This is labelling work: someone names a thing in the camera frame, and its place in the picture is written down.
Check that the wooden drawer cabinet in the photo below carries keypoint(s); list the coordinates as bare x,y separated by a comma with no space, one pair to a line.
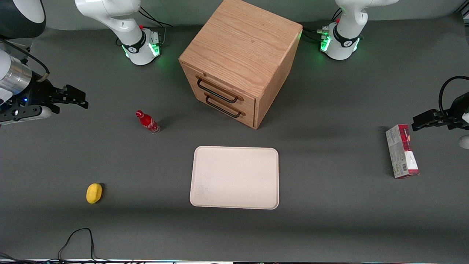
242,40

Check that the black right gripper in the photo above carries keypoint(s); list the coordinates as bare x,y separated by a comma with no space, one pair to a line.
35,92

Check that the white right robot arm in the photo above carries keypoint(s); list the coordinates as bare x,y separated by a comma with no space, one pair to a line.
117,22

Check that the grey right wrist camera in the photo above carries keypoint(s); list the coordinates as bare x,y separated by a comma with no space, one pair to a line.
25,114

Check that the red and white carton box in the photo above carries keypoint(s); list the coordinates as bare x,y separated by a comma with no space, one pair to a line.
401,154

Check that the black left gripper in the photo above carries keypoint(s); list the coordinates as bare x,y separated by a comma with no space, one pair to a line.
455,112

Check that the yellow lemon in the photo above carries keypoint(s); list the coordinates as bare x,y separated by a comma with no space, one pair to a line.
94,193

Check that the red soda bottle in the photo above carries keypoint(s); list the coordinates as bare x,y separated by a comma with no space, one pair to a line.
148,123

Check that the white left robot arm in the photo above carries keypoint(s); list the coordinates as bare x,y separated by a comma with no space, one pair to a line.
344,36

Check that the wooden drawer kept shut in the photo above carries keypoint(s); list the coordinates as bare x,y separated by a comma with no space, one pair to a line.
199,97

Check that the grey aluminium frame bar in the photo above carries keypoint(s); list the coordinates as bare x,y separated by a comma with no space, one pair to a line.
462,11

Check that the beige plastic tray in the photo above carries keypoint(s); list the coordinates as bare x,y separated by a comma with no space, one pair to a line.
234,178

